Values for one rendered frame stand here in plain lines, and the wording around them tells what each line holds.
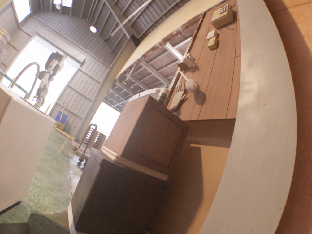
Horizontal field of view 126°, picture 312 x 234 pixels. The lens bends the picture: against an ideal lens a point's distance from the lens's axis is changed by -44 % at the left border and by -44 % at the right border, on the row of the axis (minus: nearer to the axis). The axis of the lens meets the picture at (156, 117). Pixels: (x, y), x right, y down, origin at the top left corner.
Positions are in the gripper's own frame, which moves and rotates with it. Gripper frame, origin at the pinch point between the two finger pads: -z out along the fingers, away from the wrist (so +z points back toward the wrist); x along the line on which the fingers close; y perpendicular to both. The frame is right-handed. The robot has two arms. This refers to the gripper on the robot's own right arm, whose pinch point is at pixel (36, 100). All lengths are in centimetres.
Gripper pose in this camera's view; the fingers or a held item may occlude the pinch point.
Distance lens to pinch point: 233.9
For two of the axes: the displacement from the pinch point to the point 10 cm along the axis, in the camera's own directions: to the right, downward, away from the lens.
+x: 7.5, 3.2, 5.8
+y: -6.1, 0.1, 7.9
